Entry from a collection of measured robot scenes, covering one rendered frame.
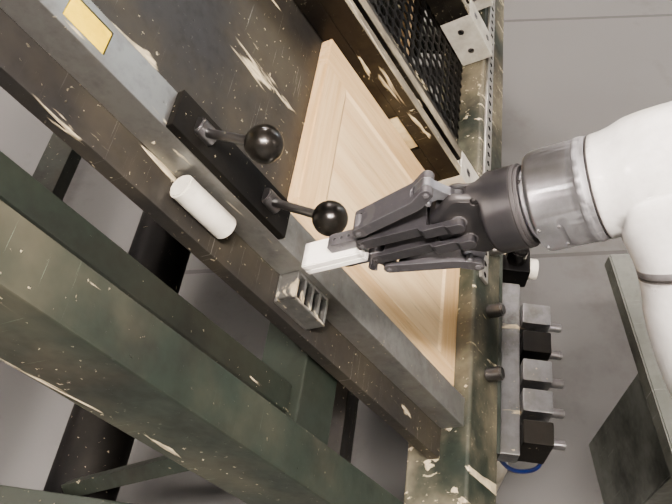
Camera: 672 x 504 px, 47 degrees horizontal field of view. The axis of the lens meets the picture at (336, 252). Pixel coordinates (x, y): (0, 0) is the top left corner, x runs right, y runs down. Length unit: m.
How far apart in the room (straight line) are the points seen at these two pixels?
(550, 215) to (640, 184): 0.07
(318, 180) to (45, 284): 0.52
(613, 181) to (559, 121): 2.43
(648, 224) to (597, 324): 1.91
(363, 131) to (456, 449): 0.52
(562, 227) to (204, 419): 0.36
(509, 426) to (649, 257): 0.87
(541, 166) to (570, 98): 2.51
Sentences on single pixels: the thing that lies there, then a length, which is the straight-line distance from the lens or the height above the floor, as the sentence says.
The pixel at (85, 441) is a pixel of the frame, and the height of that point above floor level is 0.72.
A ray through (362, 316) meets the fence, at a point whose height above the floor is 1.19.
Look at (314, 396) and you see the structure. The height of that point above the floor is 1.13.
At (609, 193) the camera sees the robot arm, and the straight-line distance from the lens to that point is 0.64.
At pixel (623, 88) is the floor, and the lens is 3.27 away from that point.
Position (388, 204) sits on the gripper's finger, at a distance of 0.71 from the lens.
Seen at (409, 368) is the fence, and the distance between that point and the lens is 1.14.
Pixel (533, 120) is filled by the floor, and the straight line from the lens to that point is 3.04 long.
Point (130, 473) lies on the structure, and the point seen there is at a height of 0.87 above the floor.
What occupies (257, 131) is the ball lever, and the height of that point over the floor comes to 1.56.
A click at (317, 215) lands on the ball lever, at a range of 0.80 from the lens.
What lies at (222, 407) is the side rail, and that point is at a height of 1.39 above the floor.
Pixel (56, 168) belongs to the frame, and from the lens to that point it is 2.70.
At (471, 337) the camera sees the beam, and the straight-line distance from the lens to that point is 1.37.
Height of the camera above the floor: 2.08
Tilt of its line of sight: 54 degrees down
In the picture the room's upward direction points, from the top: straight up
